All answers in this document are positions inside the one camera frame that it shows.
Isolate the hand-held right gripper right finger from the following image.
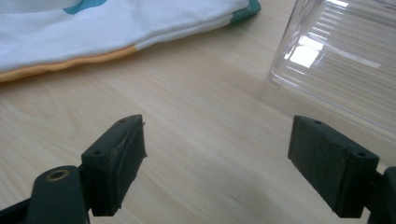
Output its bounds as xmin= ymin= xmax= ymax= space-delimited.
xmin=287 ymin=115 xmax=380 ymax=219

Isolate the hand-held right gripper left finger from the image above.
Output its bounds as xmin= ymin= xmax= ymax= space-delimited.
xmin=80 ymin=114 xmax=148 ymax=217

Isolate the white teal orange cloth bag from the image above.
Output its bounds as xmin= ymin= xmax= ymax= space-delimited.
xmin=0 ymin=0 xmax=262 ymax=84

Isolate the clear plastic box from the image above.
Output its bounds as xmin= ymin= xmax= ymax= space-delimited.
xmin=269 ymin=0 xmax=396 ymax=134

